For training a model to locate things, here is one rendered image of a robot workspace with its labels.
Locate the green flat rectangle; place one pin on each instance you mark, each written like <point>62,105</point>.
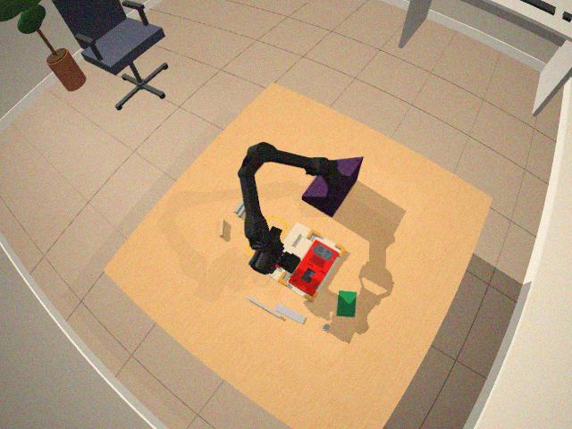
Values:
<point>346,303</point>

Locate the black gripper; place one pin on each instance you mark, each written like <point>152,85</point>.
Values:
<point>287,261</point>

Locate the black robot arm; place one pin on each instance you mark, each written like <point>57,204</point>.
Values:
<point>255,225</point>

